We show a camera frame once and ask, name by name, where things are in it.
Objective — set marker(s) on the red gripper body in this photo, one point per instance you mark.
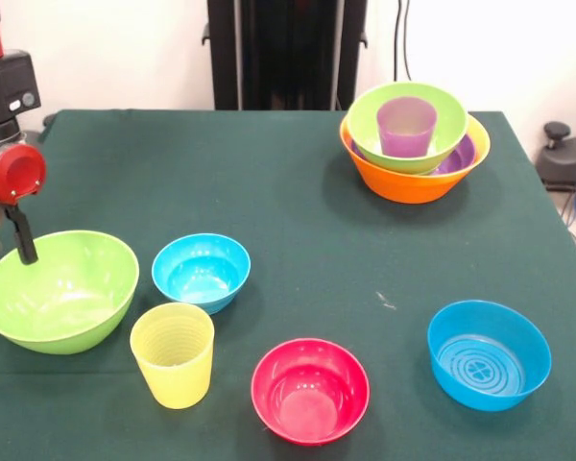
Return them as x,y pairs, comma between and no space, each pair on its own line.
14,175

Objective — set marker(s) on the large orange bowl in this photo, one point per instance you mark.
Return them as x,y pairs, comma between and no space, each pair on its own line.
408,189

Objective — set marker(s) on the small light blue bowl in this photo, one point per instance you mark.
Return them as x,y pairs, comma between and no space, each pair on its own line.
201,274

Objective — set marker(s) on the blue bowl with ribbed bottom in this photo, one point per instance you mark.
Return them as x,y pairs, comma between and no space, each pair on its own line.
489,360

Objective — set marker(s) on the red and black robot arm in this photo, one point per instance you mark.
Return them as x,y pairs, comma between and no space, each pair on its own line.
5,86

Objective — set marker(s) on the purple cup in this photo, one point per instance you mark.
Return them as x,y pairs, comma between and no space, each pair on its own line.
405,139

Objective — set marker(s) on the red bowl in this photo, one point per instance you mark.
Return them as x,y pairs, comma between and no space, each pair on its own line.
310,401

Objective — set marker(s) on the purple bowl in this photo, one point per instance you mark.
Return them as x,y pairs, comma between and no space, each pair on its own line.
461,156

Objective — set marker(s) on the dark green tablecloth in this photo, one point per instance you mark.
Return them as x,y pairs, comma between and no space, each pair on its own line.
317,264

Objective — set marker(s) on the yellow ribbed cup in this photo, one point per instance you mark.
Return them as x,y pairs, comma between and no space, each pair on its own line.
173,374

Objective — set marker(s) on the large green bowl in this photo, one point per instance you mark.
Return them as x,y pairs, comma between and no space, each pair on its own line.
451,125
67,302

